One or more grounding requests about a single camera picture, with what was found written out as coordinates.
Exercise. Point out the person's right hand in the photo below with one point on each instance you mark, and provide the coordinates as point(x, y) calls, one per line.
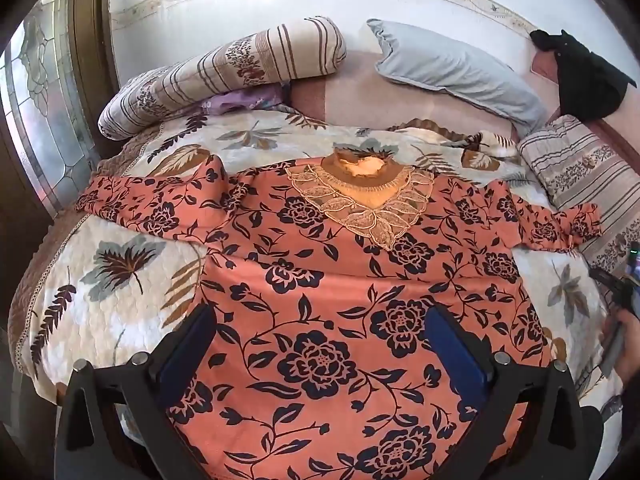
point(631, 350)

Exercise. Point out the black cloth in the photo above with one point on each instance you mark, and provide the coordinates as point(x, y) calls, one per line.
point(590, 80)

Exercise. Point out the orange floral blouse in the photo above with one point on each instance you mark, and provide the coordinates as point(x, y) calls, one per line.
point(325, 270)

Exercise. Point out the pink bed sheet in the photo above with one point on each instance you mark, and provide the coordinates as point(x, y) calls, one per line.
point(360, 95)

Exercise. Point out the purple cloth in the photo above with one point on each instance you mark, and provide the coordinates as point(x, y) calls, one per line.
point(240, 100)

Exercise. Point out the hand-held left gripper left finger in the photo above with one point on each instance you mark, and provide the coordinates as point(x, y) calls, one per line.
point(187, 346)

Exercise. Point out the striped floral flat pillow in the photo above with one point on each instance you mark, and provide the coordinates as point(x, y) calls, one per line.
point(575, 165)

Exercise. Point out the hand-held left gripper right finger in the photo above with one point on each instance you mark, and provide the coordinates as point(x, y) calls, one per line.
point(452, 346)

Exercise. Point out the striped floral bolster pillow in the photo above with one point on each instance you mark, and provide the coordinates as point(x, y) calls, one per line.
point(200, 75)

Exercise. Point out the stained glass window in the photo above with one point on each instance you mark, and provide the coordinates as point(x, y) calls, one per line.
point(45, 110)

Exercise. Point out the leaf print blanket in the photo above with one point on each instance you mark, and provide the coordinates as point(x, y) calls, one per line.
point(115, 310)

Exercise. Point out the wooden window frame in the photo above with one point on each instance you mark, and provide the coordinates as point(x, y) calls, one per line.
point(90, 35)

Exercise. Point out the grey pillow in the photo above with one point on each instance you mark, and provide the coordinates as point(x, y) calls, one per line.
point(450, 75)

